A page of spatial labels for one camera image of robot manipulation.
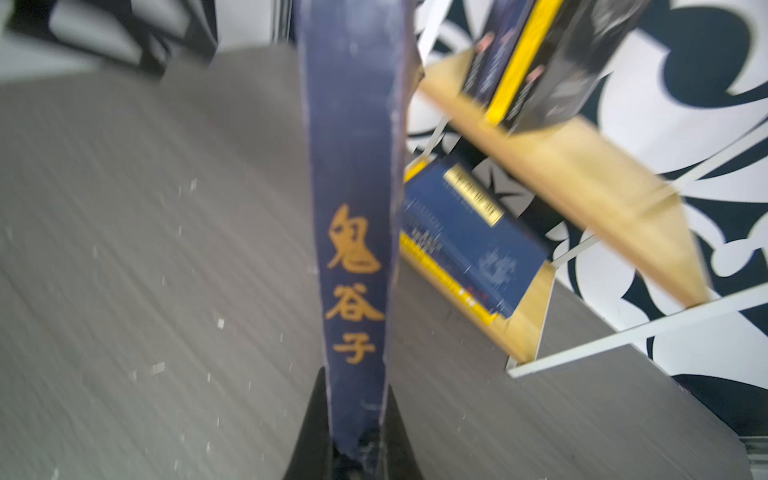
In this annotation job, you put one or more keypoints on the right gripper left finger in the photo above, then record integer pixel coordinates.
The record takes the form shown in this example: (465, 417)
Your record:
(312, 455)

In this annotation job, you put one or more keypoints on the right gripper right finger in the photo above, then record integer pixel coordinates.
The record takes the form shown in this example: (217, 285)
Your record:
(397, 458)

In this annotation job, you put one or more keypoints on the navy book yellow label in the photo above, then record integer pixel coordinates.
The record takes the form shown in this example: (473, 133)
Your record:
(510, 256)

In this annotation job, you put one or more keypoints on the black Murphy's law book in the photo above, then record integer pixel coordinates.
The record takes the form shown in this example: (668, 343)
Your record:
(565, 69)

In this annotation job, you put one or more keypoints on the yellow cartoon cover book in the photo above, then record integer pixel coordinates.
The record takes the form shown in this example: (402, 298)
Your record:
(539, 22)

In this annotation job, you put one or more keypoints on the purple Guiguzi portrait book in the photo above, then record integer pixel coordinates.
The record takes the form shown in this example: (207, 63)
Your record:
(492, 51)

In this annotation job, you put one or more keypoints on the yellow book in shelf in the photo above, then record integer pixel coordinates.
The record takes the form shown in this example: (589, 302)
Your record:
(444, 276)

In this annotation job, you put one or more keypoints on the white wooden bookshelf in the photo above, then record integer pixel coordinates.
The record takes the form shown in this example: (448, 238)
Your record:
(660, 192)

